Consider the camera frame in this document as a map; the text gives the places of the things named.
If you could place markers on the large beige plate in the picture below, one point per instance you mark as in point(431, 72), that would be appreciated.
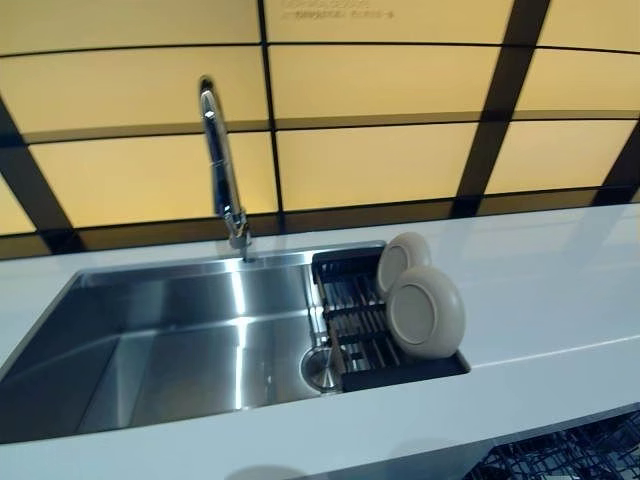
point(425, 315)

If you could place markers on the stainless steel sink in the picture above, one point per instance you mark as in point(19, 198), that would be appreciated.
point(175, 340)

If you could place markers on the round steel sink drain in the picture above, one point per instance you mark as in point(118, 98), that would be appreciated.
point(320, 367)

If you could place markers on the chrome kitchen faucet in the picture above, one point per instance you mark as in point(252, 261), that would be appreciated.
point(220, 150)

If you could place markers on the small beige plate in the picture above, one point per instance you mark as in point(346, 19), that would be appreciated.
point(400, 255)

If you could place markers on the black dish drying rack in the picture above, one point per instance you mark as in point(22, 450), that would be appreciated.
point(350, 310)

